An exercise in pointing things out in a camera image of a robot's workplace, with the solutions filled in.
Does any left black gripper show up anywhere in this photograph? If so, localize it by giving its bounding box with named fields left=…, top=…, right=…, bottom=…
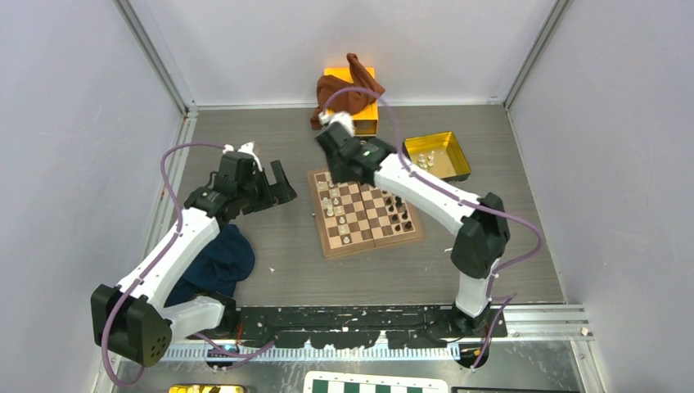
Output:
left=237, top=160, right=295, bottom=214

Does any wooden chess board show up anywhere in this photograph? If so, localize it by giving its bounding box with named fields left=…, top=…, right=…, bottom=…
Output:
left=308, top=169, right=424, bottom=258

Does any yellow metal tray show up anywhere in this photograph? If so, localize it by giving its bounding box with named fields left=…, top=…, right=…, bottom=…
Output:
left=403, top=131, right=471, bottom=182

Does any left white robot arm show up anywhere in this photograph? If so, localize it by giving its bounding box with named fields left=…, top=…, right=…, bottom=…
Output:
left=90, top=142, right=297, bottom=367

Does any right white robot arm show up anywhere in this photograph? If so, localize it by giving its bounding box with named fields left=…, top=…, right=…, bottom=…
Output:
left=316, top=112, right=510, bottom=337

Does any green white chess mat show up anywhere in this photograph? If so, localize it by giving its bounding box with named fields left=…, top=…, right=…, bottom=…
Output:
left=303, top=371, right=451, bottom=393

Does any yellow drawer box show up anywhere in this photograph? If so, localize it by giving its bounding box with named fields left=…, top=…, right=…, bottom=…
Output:
left=323, top=67, right=379, bottom=138

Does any brown cloth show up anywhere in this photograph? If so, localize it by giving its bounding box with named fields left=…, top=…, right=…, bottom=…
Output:
left=309, top=52, right=385, bottom=130

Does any dark blue cloth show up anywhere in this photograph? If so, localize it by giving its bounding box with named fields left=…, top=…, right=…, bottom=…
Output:
left=164, top=224, right=255, bottom=307

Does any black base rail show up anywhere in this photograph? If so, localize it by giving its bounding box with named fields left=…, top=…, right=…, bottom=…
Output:
left=203, top=305, right=507, bottom=350

